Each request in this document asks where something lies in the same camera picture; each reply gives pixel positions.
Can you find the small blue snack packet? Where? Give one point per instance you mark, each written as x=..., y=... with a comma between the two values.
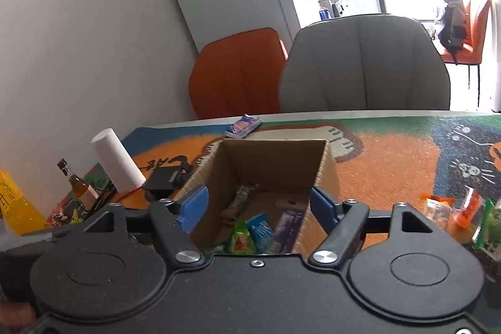
x=261, y=232
x=242, y=126

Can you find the amber glass bottle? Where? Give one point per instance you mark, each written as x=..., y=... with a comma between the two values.
x=80, y=189

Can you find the purple white snack packet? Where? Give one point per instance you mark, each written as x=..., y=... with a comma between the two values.
x=287, y=228

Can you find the grey black backpack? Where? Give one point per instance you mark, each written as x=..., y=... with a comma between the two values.
x=452, y=25

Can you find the black eyeglasses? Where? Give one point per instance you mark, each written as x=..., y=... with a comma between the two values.
x=103, y=197

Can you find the small orange snack packet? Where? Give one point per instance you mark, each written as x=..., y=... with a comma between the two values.
x=469, y=208

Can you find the person's left hand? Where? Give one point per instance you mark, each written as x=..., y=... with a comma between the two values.
x=15, y=314

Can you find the cardboard box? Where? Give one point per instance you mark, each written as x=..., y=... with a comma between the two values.
x=270, y=162

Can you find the white paper roll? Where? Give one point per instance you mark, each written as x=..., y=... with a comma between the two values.
x=117, y=162

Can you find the printed cat table mat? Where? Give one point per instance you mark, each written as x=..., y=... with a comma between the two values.
x=391, y=162

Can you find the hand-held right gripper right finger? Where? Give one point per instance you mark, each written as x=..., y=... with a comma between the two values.
x=323, y=207

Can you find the black phone stand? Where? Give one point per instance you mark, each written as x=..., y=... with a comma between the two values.
x=164, y=177

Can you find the clear biscuit packet orange trim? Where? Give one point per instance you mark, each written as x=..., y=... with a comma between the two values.
x=436, y=210

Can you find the orange padded chair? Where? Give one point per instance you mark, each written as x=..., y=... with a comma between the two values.
x=235, y=75
x=477, y=28

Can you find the yellow plastic bottle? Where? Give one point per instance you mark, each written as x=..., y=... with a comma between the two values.
x=17, y=212

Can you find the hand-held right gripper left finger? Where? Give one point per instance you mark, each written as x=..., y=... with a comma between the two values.
x=193, y=207

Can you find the green snack packet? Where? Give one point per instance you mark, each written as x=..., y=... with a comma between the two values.
x=487, y=226

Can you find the clear cracker packet teal trim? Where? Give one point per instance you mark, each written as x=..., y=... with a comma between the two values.
x=238, y=205

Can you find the grey padded chair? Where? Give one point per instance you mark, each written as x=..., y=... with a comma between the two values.
x=364, y=64

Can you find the green candy packet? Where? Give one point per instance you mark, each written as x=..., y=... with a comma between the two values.
x=240, y=240

